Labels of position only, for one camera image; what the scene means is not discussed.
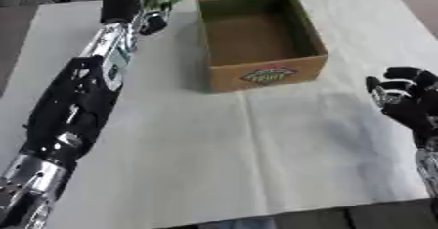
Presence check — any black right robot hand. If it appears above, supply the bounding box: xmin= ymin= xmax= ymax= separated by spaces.
xmin=364 ymin=66 xmax=438 ymax=149

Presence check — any tan cardboard box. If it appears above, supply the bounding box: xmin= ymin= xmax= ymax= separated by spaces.
xmin=193 ymin=0 xmax=330 ymax=94

